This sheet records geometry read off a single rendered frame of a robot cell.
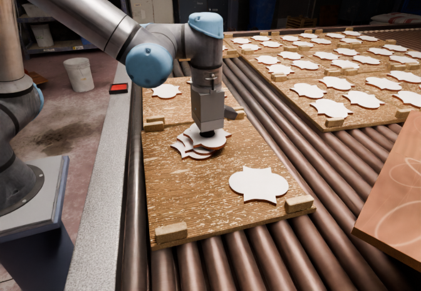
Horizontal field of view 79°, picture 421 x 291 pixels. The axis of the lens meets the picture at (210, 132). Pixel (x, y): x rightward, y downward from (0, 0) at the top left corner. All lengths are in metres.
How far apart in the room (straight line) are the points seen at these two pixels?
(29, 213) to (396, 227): 0.73
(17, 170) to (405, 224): 0.79
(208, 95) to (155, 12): 5.02
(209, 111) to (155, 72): 0.23
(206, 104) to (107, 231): 0.35
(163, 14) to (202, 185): 5.15
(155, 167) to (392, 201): 0.50
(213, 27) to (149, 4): 4.99
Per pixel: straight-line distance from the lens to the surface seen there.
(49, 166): 0.86
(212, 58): 0.59
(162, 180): 0.64
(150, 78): 0.46
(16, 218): 0.75
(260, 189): 0.60
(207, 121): 0.64
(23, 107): 0.80
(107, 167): 0.75
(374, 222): 0.48
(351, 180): 0.75
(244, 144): 0.75
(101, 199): 0.66
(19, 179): 0.78
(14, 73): 0.77
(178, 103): 0.97
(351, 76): 1.38
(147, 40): 0.47
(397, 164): 0.63
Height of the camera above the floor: 1.37
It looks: 33 degrees down
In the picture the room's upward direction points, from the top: straight up
